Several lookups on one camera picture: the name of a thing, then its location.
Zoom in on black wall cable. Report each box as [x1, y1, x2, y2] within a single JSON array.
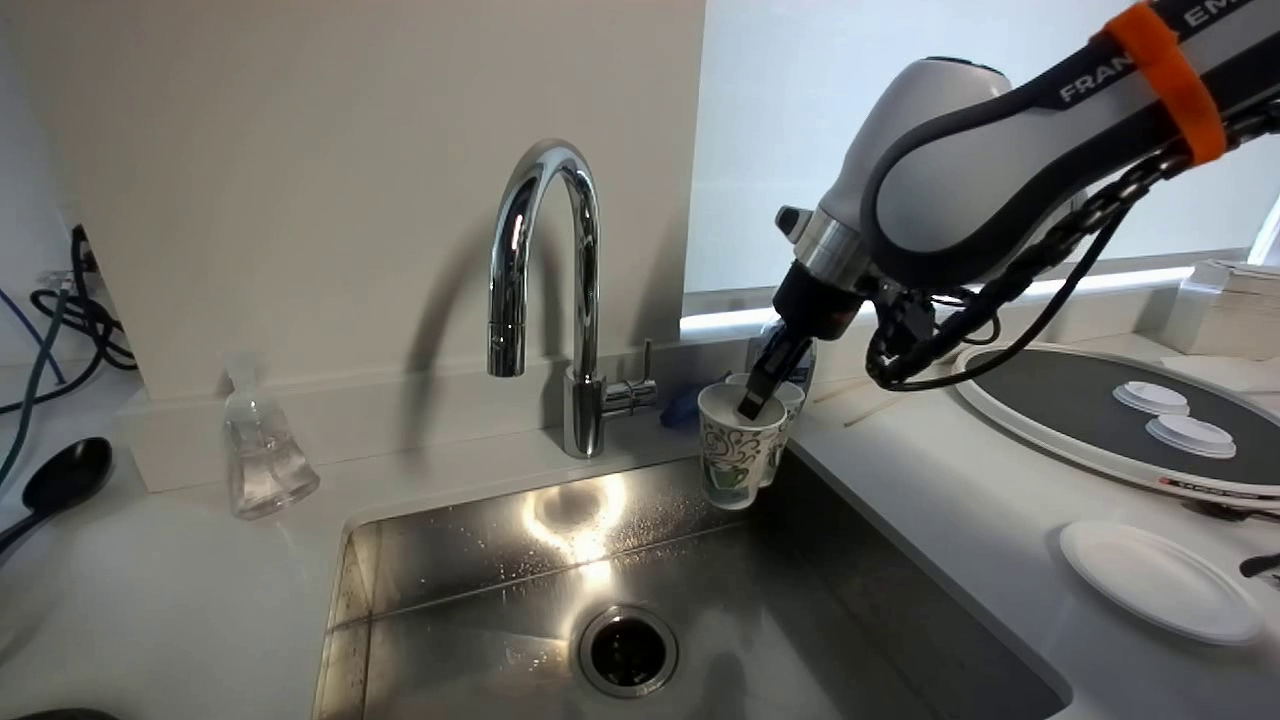
[[28, 221, 141, 382]]

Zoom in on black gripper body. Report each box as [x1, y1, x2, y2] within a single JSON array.
[[770, 259, 866, 345]]

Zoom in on white window blind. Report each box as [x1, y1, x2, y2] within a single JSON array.
[[683, 0, 1280, 296]]

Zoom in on stainless steel sink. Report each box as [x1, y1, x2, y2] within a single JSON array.
[[311, 438, 1075, 720]]

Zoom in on white window sill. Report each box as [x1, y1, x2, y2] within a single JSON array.
[[677, 253, 1212, 341]]

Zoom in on blue cable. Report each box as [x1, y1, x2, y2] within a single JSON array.
[[0, 288, 72, 487]]

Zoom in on round black white-rimmed tray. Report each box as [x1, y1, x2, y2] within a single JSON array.
[[949, 338, 1280, 522]]

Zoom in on small white plate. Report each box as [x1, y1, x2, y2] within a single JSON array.
[[1054, 515, 1265, 652]]

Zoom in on chrome gooseneck faucet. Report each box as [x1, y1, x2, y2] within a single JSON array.
[[479, 135, 662, 463]]

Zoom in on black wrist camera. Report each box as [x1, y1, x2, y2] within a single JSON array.
[[872, 280, 944, 357]]

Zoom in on white plastic cup lid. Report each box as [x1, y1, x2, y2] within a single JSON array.
[[1142, 407, 1238, 463], [1113, 378, 1196, 422]]

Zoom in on patterned paper cup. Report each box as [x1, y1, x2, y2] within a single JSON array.
[[761, 378, 806, 486], [692, 382, 791, 522]]

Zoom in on round sink drain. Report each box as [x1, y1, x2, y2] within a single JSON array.
[[572, 600, 683, 703]]

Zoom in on clear soap dispenser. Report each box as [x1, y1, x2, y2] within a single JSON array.
[[215, 353, 324, 525]]

